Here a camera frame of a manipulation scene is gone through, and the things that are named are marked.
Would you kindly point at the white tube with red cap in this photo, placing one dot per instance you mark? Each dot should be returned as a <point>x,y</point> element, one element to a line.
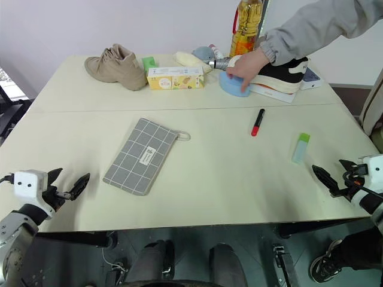
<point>216,51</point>

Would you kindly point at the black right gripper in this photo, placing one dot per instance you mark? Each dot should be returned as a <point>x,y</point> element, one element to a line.
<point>353,182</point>

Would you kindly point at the white box with blue lid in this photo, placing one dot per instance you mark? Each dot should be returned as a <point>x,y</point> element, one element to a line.
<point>312,79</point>

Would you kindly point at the grey checked pouch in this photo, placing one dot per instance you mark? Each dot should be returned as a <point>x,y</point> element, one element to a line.
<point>140,155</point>

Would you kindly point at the bystander's black sneaker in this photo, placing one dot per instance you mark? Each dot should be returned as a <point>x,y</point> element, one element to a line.
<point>324,264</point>

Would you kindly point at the black table frame bar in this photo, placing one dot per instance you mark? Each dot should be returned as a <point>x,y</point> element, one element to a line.
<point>74,238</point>

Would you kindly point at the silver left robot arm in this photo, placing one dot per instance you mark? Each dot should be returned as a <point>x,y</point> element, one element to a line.
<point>13,239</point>

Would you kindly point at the beige suede boot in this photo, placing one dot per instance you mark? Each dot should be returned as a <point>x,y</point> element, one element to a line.
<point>116,67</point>

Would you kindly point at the translucent stick with green cap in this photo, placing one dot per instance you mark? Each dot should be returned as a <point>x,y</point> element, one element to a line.
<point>301,148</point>

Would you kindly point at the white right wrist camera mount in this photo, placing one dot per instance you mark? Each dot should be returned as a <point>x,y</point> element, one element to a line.
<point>374,173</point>

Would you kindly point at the dark rounded robot leg shape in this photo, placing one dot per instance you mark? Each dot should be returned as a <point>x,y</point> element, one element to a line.
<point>227,266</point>
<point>152,260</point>

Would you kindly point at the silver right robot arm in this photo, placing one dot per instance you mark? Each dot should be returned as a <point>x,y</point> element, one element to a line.
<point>371,204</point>

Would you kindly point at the beige chair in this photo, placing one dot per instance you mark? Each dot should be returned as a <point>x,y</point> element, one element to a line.
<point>372,110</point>

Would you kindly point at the bystander's black trouser leg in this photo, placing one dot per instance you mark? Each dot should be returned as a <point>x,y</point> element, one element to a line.
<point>362,248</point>

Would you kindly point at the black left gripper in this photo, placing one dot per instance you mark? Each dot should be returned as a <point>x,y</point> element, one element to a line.
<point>54,195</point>

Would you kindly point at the small green block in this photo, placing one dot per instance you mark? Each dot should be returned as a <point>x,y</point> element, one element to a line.
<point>149,62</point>

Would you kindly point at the black and white sneaker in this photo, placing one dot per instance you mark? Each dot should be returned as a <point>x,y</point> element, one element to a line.
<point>282,74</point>

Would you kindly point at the black metal floor stand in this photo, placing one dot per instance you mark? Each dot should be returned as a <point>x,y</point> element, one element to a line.
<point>284,263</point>

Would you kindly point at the person's bare hand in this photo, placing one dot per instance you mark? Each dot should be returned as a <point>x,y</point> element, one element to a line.
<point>248,64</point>

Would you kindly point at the cream plush toy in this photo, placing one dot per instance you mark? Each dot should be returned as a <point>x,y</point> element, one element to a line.
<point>190,59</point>

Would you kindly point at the black office chair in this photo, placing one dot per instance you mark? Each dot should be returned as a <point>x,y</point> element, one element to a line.
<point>9,107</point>

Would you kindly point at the flat white and orange box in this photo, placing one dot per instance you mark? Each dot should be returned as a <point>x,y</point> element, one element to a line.
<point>276,95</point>

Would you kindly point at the black marker with red cap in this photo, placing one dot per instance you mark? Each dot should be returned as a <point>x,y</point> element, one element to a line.
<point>258,122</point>

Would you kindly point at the yellow printed cardboard box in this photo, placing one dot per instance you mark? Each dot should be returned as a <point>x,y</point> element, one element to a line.
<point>175,78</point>

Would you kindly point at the person's grey sleeved forearm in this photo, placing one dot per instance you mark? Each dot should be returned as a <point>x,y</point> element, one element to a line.
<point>311,27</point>

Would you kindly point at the blue oval sponge block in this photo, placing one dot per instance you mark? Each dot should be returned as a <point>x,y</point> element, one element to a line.
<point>232,86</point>

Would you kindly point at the yellow cooking oil bottle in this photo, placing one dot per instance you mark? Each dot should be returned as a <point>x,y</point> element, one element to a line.
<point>246,30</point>

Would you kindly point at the grey blue plush toy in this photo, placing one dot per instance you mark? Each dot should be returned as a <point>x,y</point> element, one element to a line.
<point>203,53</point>

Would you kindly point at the silver folded umbrella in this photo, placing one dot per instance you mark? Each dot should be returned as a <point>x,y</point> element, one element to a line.
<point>220,63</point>

